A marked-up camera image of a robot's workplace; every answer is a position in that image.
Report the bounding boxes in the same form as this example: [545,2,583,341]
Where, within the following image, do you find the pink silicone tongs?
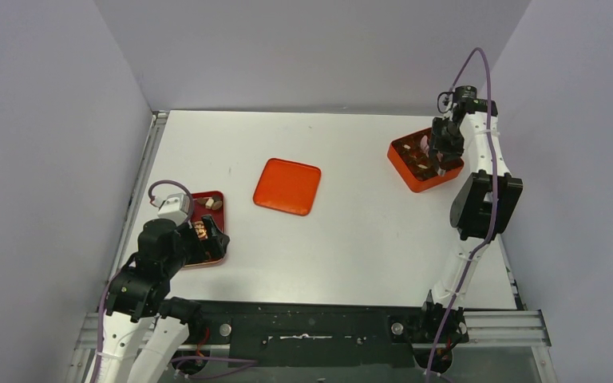
[420,136,429,152]

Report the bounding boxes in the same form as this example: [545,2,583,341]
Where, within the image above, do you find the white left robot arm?
[90,215,230,382]

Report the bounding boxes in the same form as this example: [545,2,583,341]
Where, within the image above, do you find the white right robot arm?
[427,85,523,311]

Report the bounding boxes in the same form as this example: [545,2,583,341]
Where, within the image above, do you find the orange compartment chocolate box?
[387,128,465,193]

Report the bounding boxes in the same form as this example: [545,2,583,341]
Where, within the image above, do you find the red chocolate tray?
[185,191,226,267]

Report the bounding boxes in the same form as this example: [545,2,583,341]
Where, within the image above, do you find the orange box lid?
[252,158,322,216]

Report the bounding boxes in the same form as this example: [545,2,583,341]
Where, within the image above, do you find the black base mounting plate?
[132,298,477,369]

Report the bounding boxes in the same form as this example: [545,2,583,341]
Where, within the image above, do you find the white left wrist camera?
[150,193,193,225]

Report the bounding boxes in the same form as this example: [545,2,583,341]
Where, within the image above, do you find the aluminium table edge rail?
[124,111,169,228]

